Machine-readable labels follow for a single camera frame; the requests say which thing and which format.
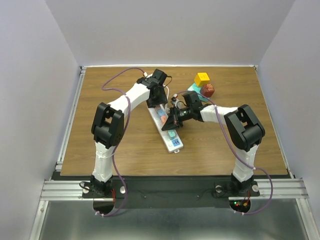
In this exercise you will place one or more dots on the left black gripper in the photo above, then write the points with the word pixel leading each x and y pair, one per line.
pixel 162 99

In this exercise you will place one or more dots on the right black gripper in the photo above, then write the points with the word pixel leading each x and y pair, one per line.
pixel 172 123

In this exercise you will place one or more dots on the white power strip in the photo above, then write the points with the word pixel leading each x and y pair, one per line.
pixel 172 146

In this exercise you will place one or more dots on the salmon charger plug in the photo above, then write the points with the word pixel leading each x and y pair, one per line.
pixel 163 119

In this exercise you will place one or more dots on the blue charger plug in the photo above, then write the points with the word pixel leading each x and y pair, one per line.
pixel 161 113

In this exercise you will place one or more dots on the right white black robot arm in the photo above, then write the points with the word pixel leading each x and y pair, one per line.
pixel 240 126

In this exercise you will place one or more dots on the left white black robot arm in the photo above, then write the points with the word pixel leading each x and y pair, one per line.
pixel 111 121

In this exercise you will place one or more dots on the teal charger plug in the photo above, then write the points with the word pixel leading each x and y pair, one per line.
pixel 171 134

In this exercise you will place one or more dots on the yellow cube socket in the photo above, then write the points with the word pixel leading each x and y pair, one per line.
pixel 201 79

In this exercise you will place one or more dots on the teal triangular block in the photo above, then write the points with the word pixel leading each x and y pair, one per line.
pixel 197 89

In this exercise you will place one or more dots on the brown patterned cube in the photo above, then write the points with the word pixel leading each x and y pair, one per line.
pixel 207 90

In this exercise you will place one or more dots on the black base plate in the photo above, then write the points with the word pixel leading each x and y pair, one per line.
pixel 163 192

